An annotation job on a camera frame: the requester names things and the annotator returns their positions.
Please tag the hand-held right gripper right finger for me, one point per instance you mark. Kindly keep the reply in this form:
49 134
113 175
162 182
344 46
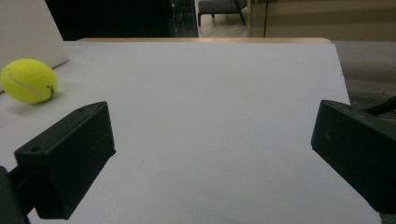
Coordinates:
358 149

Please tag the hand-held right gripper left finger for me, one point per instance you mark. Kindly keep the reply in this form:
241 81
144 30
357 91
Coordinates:
67 155

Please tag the yellow tennis ball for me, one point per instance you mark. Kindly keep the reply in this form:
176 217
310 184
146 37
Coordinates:
28 81

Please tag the white box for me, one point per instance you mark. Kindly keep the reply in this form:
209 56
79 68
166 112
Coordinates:
26 34

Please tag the black stand pole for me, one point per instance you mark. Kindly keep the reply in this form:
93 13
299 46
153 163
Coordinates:
265 18

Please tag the grey bench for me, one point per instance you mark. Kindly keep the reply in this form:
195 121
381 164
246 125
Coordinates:
221 9

